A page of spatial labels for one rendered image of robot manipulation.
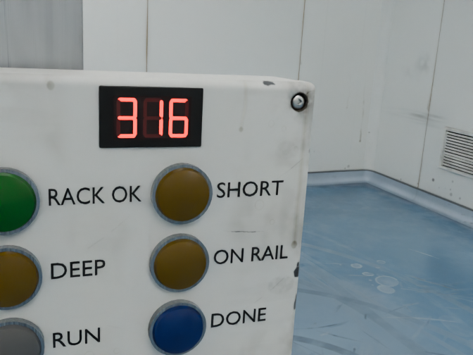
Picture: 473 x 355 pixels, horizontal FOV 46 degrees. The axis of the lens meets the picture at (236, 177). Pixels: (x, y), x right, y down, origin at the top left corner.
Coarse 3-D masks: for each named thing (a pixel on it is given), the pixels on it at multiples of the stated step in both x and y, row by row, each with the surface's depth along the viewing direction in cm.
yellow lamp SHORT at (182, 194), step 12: (180, 168) 26; (168, 180) 26; (180, 180) 26; (192, 180) 26; (204, 180) 27; (156, 192) 26; (168, 192) 26; (180, 192) 26; (192, 192) 26; (204, 192) 27; (168, 204) 26; (180, 204) 26; (192, 204) 27; (204, 204) 27; (168, 216) 27; (180, 216) 27; (192, 216) 27
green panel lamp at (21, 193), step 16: (0, 176) 24; (16, 176) 24; (0, 192) 24; (16, 192) 24; (32, 192) 24; (0, 208) 24; (16, 208) 24; (32, 208) 24; (0, 224) 24; (16, 224) 24
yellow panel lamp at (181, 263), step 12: (180, 240) 27; (168, 252) 27; (180, 252) 27; (192, 252) 27; (204, 252) 28; (156, 264) 27; (168, 264) 27; (180, 264) 27; (192, 264) 27; (204, 264) 28; (156, 276) 27; (168, 276) 27; (180, 276) 27; (192, 276) 28; (180, 288) 28
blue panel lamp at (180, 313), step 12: (168, 312) 28; (180, 312) 28; (192, 312) 28; (156, 324) 28; (168, 324) 28; (180, 324) 28; (192, 324) 28; (156, 336) 28; (168, 336) 28; (180, 336) 28; (192, 336) 29; (168, 348) 28; (180, 348) 28
